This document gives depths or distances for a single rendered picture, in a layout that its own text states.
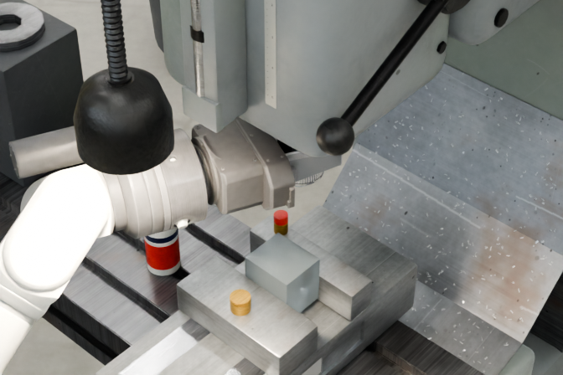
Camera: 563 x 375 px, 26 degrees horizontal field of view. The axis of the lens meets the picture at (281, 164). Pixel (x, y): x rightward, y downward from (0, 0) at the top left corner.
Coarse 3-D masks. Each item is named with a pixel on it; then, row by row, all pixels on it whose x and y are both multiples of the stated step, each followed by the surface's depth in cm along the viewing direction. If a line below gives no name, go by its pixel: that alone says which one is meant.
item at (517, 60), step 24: (552, 0) 134; (528, 24) 138; (552, 24) 136; (456, 48) 148; (480, 48) 145; (504, 48) 143; (528, 48) 140; (552, 48) 138; (480, 72) 147; (504, 72) 145; (528, 72) 142; (552, 72) 140; (528, 96) 144; (552, 96) 141; (552, 312) 160; (552, 336) 162
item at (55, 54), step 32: (0, 0) 156; (0, 32) 148; (32, 32) 148; (64, 32) 151; (0, 64) 145; (32, 64) 148; (64, 64) 152; (0, 96) 148; (32, 96) 150; (64, 96) 155; (0, 128) 152; (32, 128) 153; (0, 160) 157
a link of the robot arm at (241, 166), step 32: (224, 128) 114; (256, 128) 113; (192, 160) 108; (224, 160) 110; (256, 160) 110; (288, 160) 110; (192, 192) 108; (224, 192) 110; (256, 192) 111; (288, 192) 110
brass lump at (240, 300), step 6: (234, 294) 125; (240, 294) 125; (246, 294) 125; (234, 300) 125; (240, 300) 125; (246, 300) 125; (234, 306) 125; (240, 306) 125; (246, 306) 125; (234, 312) 125; (240, 312) 125; (246, 312) 125
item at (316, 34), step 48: (288, 0) 92; (336, 0) 91; (384, 0) 96; (288, 48) 95; (336, 48) 94; (384, 48) 99; (432, 48) 106; (288, 96) 98; (336, 96) 97; (384, 96) 103; (288, 144) 102
